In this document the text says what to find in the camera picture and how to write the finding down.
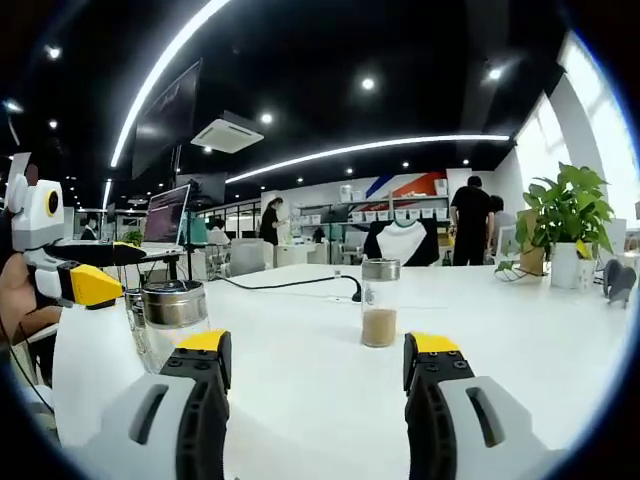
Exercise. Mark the large green plant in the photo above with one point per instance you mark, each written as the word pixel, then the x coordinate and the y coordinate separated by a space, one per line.
pixel 570 205

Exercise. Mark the hanging dark monitor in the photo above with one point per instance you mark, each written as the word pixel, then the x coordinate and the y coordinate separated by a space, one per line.
pixel 165 115

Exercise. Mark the white mesh chair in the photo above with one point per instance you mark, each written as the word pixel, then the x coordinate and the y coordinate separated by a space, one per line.
pixel 509 245

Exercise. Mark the shelf of white bins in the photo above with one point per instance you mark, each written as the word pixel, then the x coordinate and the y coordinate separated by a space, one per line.
pixel 380 212

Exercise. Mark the white plant pot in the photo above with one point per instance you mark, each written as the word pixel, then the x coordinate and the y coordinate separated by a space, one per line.
pixel 565 270

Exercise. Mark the black and white t-shirt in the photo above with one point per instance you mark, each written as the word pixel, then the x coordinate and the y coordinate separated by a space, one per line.
pixel 402 240

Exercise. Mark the open laptop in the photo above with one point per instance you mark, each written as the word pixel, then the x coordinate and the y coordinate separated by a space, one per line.
pixel 165 215

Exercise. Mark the seasoning bottle brown powder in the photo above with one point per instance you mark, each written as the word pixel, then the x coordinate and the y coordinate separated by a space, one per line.
pixel 380 330

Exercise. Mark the person's left hand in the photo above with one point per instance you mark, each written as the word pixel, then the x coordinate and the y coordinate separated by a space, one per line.
pixel 15 300

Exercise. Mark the patterned white cup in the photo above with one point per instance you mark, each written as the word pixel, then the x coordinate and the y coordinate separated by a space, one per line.
pixel 587 277

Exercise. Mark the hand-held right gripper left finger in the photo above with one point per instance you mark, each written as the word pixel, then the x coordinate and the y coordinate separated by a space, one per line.
pixel 112 450

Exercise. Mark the grey elephant figure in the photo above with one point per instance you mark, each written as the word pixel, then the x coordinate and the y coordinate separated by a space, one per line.
pixel 620 285

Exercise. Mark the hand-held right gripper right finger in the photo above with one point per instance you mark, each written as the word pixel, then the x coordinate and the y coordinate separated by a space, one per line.
pixel 520 440

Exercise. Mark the small green plant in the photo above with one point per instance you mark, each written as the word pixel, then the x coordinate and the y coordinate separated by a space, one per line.
pixel 132 239

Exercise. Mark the brown paper bag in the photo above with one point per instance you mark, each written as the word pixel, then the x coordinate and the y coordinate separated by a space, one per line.
pixel 530 255

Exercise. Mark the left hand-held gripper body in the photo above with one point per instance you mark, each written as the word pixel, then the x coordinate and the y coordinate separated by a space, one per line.
pixel 35 220

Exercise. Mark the tall seasoning bottle beige powder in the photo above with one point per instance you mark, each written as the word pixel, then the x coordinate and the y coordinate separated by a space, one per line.
pixel 172 305

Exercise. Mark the black laptop stand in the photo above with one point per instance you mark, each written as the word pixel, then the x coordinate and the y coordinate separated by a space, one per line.
pixel 190 265

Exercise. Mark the ceiling air conditioner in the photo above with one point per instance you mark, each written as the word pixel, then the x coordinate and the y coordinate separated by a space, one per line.
pixel 227 132

